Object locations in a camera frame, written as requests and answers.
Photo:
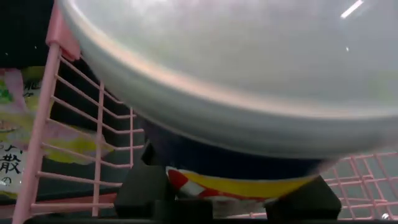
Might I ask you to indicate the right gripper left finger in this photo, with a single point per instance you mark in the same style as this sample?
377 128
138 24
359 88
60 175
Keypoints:
141 189

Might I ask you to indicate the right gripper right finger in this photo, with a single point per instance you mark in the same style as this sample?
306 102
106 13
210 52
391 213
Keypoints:
306 200

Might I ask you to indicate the instant noodle bowl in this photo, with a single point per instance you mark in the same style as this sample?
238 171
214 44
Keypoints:
236 77

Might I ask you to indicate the pink shopping cart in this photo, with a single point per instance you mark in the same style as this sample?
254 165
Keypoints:
40 130

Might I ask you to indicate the yellow green snack bag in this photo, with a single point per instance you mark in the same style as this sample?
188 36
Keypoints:
18 124

